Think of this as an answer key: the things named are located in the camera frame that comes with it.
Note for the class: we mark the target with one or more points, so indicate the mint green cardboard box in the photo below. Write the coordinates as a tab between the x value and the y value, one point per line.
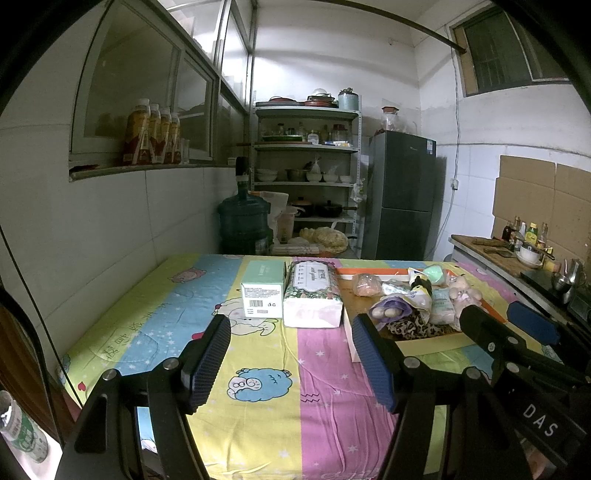
263	290

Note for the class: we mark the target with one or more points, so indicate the plastic bottle with green label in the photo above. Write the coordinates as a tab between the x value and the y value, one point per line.
23	431

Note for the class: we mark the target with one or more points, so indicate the clear bag with purple plush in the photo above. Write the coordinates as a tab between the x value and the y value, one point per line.
392	310

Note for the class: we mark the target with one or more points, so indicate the steel bowl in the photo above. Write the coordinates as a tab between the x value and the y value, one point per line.
298	174

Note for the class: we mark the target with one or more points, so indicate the white sack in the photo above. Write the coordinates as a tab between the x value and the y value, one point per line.
277	207

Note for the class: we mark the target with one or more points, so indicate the group of condiment bottles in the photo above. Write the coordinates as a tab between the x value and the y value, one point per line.
526	230

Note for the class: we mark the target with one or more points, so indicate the white bucket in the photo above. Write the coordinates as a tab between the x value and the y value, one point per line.
287	226

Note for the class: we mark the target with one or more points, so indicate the kitchen cleaver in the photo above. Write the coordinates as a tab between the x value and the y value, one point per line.
498	252

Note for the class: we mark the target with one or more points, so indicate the floral tissue pack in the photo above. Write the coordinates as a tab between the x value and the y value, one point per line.
311	295

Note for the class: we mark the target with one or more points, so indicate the black curved rod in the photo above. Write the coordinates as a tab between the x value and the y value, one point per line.
415	21

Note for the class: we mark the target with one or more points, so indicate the blue water jug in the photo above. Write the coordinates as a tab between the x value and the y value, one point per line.
244	221

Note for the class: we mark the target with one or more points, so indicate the cardboard tray with orange rim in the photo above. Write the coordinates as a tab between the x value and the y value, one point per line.
358	302

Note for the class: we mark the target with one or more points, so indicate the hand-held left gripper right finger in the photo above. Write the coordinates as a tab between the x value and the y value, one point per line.
374	364

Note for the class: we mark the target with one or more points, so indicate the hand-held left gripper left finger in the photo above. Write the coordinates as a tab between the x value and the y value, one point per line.
210	364

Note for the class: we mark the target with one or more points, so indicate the white and green packet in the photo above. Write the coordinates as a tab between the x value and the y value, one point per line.
392	288

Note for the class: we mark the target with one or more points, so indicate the colourful cartoon printed sheet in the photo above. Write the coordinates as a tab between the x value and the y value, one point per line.
286	392

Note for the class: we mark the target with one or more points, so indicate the clear drinking glass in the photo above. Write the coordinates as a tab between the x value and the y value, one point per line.
184	151

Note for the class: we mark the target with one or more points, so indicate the brown clay pot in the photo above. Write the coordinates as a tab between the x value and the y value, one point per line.
302	205

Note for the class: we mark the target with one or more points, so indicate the white wall socket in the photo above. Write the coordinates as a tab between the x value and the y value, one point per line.
455	184

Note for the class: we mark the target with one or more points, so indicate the black induction cooker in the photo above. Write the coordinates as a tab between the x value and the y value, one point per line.
538	277

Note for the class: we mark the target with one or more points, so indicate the black cooking pot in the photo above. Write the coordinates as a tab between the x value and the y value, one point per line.
330	210

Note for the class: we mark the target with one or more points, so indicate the steel kettle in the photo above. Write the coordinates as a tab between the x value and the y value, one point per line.
565	277

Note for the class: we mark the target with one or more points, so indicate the glass jar with red lid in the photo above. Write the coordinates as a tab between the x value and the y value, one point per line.
390	119

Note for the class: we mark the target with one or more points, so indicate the cardboard sheet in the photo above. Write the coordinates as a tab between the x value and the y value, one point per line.
535	194

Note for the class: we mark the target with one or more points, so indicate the barred window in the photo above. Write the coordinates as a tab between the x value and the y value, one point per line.
503	46

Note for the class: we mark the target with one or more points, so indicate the mint green round packet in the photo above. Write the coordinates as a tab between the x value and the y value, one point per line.
434	273

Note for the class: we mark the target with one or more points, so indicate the pink sponge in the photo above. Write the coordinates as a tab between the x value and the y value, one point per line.
367	284

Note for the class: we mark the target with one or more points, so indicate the small white bowl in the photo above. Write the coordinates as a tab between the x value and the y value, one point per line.
330	177

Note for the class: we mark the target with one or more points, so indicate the red pot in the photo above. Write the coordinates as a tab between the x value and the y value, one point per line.
321	99

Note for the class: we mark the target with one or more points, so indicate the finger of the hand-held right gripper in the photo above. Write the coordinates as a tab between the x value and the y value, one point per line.
485	330
531	321

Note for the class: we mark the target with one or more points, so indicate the red flat dish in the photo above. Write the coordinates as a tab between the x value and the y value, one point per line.
279	99

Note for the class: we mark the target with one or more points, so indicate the pale green cotton pad pack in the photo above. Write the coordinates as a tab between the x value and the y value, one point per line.
441	307

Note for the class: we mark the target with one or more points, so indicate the row of glass jars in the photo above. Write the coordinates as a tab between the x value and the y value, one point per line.
318	133

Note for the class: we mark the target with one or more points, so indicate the black water pump dispenser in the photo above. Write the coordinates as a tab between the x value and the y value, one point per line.
241	170

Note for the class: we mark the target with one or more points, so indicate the dark grey refrigerator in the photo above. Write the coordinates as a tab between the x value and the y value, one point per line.
401	194

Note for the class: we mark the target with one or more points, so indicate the stack of white bowls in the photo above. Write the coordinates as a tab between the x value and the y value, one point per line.
267	174

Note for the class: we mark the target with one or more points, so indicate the wooden kitchen counter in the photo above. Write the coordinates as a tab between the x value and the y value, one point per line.
494	258

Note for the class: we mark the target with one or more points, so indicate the pale blue enamel canister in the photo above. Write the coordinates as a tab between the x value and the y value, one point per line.
348	99

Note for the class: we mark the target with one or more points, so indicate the white metal shelf rack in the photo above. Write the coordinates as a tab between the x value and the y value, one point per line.
307	148

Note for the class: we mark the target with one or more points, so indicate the leopard print scrunchie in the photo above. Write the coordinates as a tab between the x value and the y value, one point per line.
415	328

